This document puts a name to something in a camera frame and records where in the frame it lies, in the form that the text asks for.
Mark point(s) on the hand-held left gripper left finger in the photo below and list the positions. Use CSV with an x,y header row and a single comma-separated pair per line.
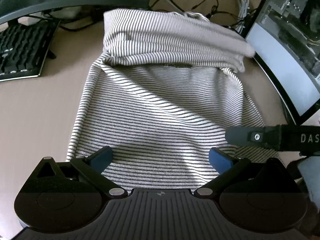
x,y
102,158

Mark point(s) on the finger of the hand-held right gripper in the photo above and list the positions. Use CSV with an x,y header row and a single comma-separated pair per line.
x,y
240,135

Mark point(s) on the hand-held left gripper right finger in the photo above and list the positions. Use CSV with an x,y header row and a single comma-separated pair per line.
x,y
220,160

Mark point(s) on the striped white garment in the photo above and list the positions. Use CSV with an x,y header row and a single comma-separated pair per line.
x,y
162,105

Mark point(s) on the white computer case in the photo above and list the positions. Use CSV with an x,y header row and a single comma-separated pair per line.
x,y
287,67

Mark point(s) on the black keyboard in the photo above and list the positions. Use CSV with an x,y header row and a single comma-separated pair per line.
x,y
20,50

